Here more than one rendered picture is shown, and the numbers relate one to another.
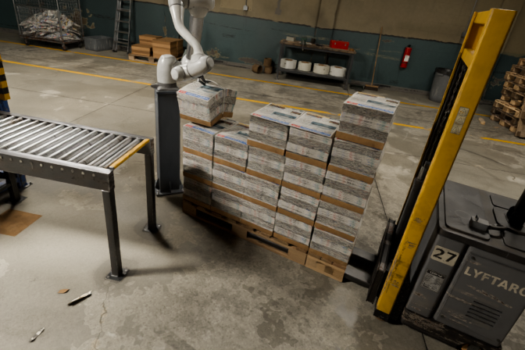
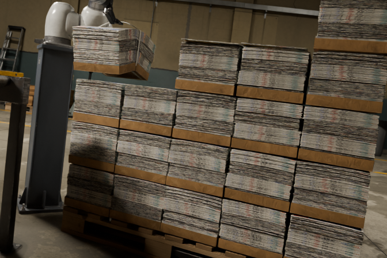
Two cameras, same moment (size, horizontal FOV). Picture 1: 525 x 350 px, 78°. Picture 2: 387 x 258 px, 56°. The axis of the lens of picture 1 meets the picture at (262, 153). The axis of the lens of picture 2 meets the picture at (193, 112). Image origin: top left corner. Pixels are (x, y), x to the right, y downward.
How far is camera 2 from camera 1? 1.03 m
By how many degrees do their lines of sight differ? 23
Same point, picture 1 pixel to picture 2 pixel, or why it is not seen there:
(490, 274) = not seen: outside the picture
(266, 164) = (206, 116)
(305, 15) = not seen: hidden behind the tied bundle
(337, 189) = (324, 135)
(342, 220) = (339, 190)
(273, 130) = (216, 57)
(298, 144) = (255, 71)
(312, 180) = (282, 128)
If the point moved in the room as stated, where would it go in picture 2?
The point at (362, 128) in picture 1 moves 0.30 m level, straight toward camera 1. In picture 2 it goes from (353, 26) to (370, 7)
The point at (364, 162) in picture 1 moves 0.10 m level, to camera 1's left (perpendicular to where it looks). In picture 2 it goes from (364, 79) to (340, 76)
